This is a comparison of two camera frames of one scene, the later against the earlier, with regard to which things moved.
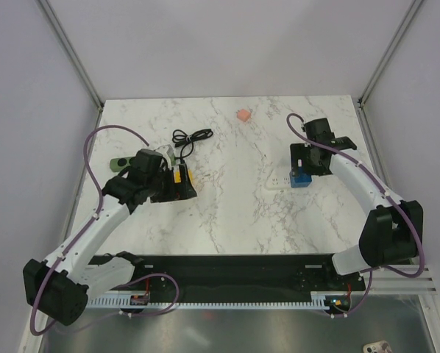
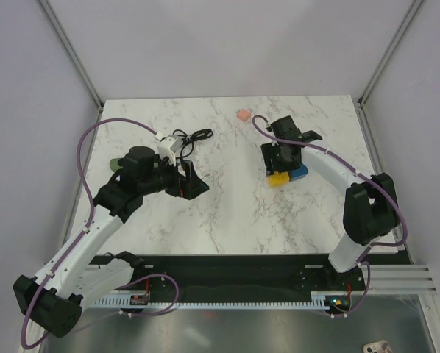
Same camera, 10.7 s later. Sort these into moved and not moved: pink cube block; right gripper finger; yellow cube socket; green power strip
Moved: yellow cube socket; right gripper finger
Not moved: pink cube block; green power strip
